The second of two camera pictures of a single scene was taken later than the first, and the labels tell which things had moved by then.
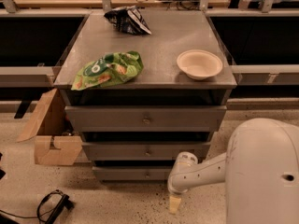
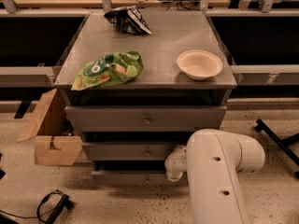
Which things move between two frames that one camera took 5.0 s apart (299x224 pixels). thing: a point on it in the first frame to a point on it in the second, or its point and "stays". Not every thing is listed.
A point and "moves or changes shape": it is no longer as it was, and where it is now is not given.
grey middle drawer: [142, 150] stays
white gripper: [177, 186] to [175, 164]
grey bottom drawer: [135, 173] moves or changes shape
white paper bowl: [199, 63] stays
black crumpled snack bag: [128, 20] stays
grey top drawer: [147, 118] stays
